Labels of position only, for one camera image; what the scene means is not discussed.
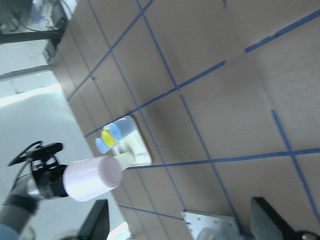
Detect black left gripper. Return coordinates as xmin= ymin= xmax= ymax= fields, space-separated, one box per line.
xmin=28 ymin=161 xmax=69 ymax=199

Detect blue plastic cup rear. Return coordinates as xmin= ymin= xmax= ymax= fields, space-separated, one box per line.
xmin=95 ymin=137 xmax=112 ymax=154

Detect blue plastic cup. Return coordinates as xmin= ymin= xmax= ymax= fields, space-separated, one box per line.
xmin=107 ymin=116 xmax=136 ymax=141
xmin=95 ymin=137 xmax=112 ymax=154

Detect yellow plastic cup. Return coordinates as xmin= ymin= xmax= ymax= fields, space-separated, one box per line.
xmin=101 ymin=130 xmax=119 ymax=148

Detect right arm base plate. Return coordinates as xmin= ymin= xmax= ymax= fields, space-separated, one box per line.
xmin=181 ymin=210 xmax=245 ymax=240

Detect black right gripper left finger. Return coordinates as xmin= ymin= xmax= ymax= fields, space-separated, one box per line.
xmin=76 ymin=199 xmax=110 ymax=240

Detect pale green plastic cup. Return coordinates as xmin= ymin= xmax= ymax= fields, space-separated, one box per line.
xmin=113 ymin=152 xmax=136 ymax=171

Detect pink plastic cup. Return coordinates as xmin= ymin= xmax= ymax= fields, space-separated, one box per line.
xmin=62 ymin=156 xmax=123 ymax=202

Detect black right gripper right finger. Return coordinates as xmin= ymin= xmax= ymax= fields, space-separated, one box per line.
xmin=250 ymin=197 xmax=299 ymax=240

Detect blue plastic cup front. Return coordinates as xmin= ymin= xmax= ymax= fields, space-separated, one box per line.
xmin=107 ymin=116 xmax=136 ymax=141

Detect cream plastic tray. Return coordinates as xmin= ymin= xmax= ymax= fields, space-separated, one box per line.
xmin=102 ymin=116 xmax=152 ymax=167

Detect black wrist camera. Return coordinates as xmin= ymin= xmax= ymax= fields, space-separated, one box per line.
xmin=8 ymin=141 xmax=64 ymax=167

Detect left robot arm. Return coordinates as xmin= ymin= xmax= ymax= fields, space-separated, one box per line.
xmin=0 ymin=163 xmax=68 ymax=240

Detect black computer monitor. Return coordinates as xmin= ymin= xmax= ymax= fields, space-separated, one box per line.
xmin=0 ymin=30 xmax=63 ymax=45

